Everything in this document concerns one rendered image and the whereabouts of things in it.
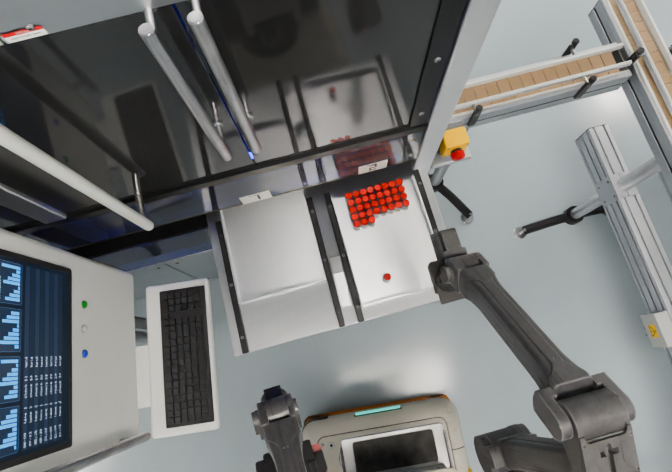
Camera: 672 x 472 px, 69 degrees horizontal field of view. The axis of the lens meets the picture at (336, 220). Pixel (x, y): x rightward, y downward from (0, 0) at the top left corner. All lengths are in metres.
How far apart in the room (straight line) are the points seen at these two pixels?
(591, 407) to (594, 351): 1.81
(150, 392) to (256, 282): 0.46
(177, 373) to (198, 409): 0.12
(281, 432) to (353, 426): 1.14
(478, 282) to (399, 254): 0.55
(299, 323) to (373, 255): 0.29
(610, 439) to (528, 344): 0.16
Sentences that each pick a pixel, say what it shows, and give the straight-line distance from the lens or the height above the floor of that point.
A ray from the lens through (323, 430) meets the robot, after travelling 2.08.
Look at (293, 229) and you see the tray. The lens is 1.50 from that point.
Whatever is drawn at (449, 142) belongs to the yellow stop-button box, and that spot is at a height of 1.03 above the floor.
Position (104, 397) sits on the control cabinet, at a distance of 1.47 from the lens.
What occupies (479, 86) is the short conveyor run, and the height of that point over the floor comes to 0.93.
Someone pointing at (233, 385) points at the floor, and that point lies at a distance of 2.40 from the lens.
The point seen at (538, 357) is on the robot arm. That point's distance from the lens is 0.82.
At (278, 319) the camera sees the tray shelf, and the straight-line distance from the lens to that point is 1.47.
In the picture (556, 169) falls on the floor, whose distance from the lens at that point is 2.69.
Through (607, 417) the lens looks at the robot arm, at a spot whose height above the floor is 1.63.
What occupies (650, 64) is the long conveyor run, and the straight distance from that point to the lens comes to 1.85.
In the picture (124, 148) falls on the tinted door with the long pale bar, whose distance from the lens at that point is 1.05.
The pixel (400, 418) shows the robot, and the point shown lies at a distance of 2.08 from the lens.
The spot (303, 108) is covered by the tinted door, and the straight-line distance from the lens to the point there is 1.02.
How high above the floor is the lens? 2.33
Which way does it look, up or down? 75 degrees down
